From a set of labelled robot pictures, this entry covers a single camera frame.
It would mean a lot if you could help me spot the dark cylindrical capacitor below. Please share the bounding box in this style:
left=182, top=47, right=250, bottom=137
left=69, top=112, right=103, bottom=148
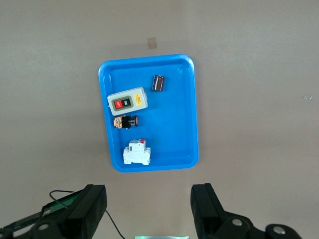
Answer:
left=152, top=74, right=166, bottom=93

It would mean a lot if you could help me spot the blue plastic tray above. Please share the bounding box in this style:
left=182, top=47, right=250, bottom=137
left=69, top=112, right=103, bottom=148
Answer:
left=98, top=53, right=200, bottom=173

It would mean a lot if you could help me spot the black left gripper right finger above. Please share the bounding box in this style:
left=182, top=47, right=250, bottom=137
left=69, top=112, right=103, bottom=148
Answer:
left=190, top=183, right=304, bottom=239

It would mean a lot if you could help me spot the black orange push button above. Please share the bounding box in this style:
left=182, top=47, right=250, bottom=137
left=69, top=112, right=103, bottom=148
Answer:
left=113, top=115, right=140, bottom=130

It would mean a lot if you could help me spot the grey on-off switch box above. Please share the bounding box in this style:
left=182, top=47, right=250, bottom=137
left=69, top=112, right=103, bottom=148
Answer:
left=107, top=87, right=149, bottom=117

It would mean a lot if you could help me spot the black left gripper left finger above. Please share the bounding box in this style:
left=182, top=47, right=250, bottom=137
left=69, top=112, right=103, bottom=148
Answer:
left=0, top=184, right=108, bottom=239

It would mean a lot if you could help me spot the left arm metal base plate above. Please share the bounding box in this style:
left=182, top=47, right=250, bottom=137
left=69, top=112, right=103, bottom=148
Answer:
left=134, top=235, right=190, bottom=239

